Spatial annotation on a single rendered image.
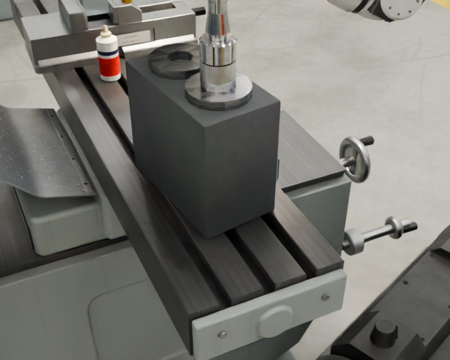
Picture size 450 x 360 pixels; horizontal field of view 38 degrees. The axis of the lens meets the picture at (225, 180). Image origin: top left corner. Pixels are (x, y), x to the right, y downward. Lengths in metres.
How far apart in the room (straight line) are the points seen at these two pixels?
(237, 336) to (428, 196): 1.86
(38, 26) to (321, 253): 0.79
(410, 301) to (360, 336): 0.16
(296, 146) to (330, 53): 2.19
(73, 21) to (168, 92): 0.51
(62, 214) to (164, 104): 0.36
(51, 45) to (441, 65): 2.59
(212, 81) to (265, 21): 3.15
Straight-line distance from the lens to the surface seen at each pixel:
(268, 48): 3.67
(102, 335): 1.41
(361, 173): 1.60
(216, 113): 0.84
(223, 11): 0.82
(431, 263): 1.48
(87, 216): 1.19
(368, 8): 1.22
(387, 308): 1.36
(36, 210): 1.20
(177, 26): 1.43
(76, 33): 1.38
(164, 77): 0.93
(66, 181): 1.17
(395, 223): 1.61
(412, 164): 2.82
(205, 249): 0.91
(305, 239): 0.93
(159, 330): 1.46
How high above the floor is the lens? 1.57
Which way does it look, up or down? 37 degrees down
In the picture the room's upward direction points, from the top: straight up
